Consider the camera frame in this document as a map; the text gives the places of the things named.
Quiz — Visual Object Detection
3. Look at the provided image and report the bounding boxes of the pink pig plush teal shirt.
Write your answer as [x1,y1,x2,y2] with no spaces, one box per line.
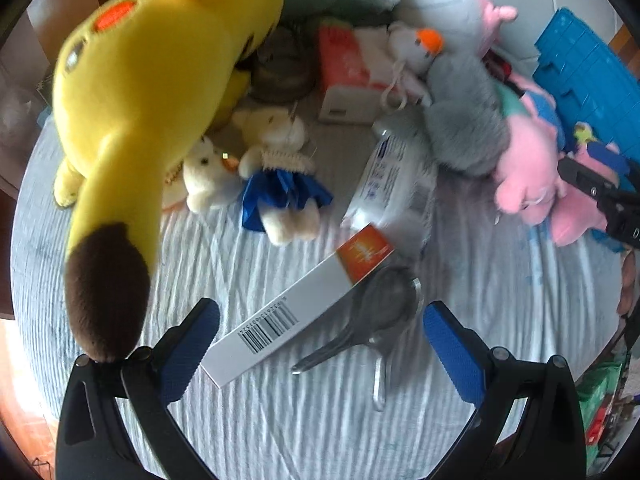
[492,80,568,225]

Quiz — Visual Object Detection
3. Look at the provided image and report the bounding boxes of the cloth-covered round desktop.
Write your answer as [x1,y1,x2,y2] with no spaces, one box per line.
[10,7,628,480]

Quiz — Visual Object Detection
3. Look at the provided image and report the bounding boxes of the pink pig plush red dress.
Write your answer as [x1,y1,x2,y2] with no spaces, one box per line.
[484,50,516,86]

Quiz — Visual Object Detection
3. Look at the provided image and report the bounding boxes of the small white duck plush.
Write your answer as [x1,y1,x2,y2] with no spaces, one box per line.
[181,134,247,213]

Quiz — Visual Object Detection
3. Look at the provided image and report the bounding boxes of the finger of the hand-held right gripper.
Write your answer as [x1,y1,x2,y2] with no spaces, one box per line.
[557,156,640,251]

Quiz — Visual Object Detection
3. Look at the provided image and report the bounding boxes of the white blue wipes packet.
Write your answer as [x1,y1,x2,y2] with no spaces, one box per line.
[341,110,437,256]

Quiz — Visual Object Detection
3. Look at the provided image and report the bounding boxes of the white plush with pink ears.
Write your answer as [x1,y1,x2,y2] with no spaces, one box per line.
[395,0,519,58]

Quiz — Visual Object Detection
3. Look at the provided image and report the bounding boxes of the white box with orange end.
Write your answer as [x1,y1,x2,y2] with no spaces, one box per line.
[200,222,397,389]

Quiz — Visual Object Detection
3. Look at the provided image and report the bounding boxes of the metal spoon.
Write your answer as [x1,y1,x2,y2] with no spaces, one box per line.
[291,266,425,375]

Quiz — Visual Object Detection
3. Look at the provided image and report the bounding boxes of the round metal tin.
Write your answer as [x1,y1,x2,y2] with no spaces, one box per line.
[250,25,315,103]

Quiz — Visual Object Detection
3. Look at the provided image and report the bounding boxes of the white plush with orange beak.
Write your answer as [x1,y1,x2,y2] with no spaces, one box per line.
[382,26,447,111]

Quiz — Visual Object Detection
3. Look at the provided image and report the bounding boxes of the grey furry plush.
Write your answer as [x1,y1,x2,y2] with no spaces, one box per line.
[424,54,512,177]

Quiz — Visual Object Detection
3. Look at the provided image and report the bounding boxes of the blue plastic crate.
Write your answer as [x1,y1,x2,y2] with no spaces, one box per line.
[531,7,640,161]

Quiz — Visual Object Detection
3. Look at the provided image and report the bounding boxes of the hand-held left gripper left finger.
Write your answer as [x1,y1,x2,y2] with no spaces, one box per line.
[55,297,221,480]

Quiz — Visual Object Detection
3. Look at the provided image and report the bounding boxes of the yellow mouse plush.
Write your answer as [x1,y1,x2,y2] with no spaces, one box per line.
[52,0,288,363]

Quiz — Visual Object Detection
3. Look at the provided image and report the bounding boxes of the green cardboard box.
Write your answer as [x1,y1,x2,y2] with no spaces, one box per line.
[575,360,628,461]

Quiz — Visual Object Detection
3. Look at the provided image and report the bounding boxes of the small cream bear blue dress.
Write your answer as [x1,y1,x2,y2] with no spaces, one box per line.
[231,107,335,247]

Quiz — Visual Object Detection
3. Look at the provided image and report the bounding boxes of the orange white tissue box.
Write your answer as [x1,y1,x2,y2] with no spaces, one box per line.
[317,25,401,126]

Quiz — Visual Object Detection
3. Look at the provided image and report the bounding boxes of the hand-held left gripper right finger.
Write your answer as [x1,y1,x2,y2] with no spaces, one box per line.
[422,301,587,480]

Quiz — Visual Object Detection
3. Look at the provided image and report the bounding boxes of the pink star plush green pants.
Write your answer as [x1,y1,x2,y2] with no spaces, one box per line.
[550,122,626,248]

